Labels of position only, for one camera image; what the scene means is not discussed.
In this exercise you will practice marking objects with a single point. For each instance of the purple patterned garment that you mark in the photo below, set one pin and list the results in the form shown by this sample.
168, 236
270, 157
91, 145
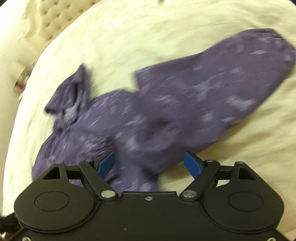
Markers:
186, 104

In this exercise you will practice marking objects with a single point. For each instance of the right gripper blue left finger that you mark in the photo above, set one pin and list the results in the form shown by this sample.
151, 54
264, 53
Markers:
105, 164

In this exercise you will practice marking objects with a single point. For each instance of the small items on nightstand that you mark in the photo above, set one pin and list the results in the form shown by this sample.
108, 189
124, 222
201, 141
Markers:
23, 73

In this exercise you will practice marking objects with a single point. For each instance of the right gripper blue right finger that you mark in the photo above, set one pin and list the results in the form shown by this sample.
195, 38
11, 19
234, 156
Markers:
193, 164

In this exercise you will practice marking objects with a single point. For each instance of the cream tufted headboard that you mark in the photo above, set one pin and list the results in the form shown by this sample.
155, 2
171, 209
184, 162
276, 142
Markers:
47, 19

